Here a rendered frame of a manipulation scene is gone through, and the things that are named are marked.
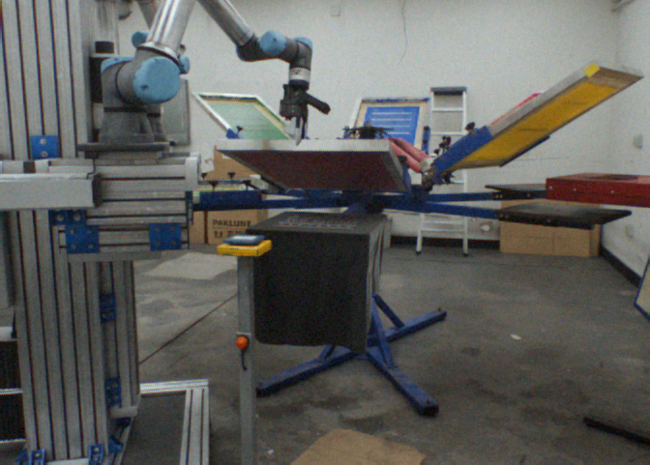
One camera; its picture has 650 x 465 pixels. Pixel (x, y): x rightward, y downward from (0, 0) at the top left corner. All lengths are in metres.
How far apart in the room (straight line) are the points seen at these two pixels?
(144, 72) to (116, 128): 0.21
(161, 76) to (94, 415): 1.14
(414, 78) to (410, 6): 0.77
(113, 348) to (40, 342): 0.22
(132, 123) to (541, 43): 5.42
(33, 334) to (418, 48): 5.34
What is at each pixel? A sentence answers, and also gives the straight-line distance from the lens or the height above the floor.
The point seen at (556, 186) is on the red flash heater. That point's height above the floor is 1.07.
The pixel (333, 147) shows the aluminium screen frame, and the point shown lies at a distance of 1.86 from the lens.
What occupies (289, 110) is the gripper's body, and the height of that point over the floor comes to 1.36.
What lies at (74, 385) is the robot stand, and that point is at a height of 0.48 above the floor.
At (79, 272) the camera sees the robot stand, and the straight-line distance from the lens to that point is 1.95.
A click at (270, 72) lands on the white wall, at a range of 6.91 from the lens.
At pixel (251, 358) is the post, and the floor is 0.59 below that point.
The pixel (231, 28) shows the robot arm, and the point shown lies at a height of 1.62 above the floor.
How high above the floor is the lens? 1.29
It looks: 9 degrees down
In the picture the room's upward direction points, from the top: straight up
